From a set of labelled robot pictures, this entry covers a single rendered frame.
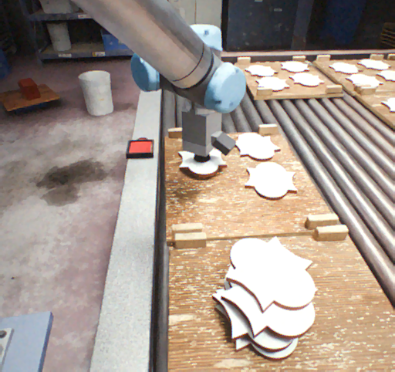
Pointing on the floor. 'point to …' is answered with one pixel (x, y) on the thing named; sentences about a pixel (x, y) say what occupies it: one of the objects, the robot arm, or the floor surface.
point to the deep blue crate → (4, 65)
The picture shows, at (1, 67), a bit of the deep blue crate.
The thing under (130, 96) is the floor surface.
